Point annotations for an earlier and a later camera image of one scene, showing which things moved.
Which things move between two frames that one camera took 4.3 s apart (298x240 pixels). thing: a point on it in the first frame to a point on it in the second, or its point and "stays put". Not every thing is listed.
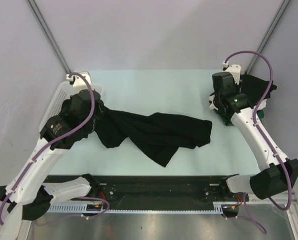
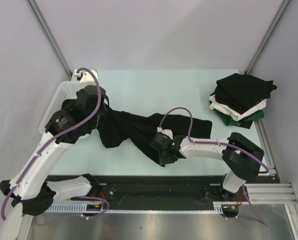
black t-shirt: x=157 y=136 stays put
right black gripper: x=238 y=88 to x=163 y=161
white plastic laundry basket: x=67 y=91 stays put
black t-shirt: x=255 y=88 stays put
